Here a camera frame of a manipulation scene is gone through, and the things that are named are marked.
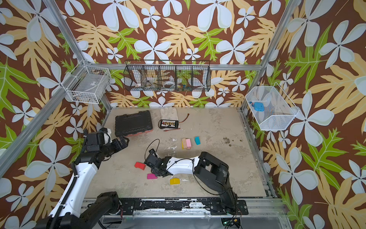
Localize light pink wood block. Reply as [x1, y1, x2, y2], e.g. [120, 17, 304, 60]
[186, 138, 192, 149]

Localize teal wood block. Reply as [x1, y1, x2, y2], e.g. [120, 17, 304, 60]
[194, 136, 201, 145]

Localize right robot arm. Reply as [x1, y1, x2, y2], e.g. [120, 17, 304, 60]
[144, 149, 237, 215]

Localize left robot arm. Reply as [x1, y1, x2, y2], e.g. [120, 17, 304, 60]
[35, 128, 130, 229]

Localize magenta wood block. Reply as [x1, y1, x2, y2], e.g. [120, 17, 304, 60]
[147, 173, 158, 180]

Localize red wood block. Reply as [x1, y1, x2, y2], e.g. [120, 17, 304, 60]
[134, 162, 146, 170]

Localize yellow rounded wood block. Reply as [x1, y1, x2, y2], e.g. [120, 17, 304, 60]
[169, 177, 180, 185]

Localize black and red tool case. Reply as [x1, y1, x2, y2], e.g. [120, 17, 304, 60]
[115, 111, 153, 137]

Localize black charging board yellow connectors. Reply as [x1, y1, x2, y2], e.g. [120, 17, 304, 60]
[158, 114, 190, 130]

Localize white work glove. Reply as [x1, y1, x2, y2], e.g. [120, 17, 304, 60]
[160, 107, 179, 121]

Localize blue object in basket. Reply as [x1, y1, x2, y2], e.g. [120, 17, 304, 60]
[252, 102, 265, 112]

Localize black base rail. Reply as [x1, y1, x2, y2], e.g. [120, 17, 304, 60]
[120, 197, 248, 216]

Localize white wire basket left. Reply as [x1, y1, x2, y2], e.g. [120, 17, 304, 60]
[64, 65, 111, 104]

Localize white wire basket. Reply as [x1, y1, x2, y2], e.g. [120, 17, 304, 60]
[64, 65, 111, 104]
[246, 83, 300, 132]

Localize black wire basket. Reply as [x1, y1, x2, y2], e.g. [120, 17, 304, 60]
[123, 60, 212, 92]

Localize white wire basket right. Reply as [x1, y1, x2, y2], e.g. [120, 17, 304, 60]
[246, 83, 300, 132]

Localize aluminium frame post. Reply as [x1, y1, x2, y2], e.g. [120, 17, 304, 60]
[44, 1, 112, 111]

